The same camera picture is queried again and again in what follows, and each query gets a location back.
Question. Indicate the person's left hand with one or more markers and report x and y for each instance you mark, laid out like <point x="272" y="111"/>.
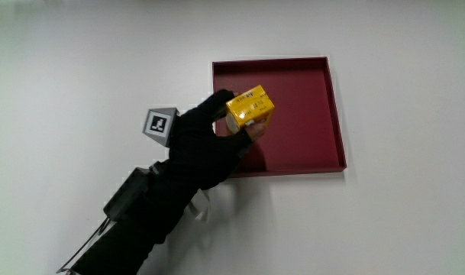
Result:
<point x="196" y="149"/>

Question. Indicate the yellow ice redtea carton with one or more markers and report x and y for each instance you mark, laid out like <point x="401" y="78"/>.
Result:
<point x="251" y="107"/>

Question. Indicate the person's left forearm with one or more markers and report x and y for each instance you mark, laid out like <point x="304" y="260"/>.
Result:
<point x="140" y="233"/>

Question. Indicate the black wrist sensor box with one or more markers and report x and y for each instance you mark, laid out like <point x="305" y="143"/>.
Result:
<point x="126" y="196"/>

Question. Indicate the dark red square tray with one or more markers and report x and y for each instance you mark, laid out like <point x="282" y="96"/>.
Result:
<point x="304" y="122"/>

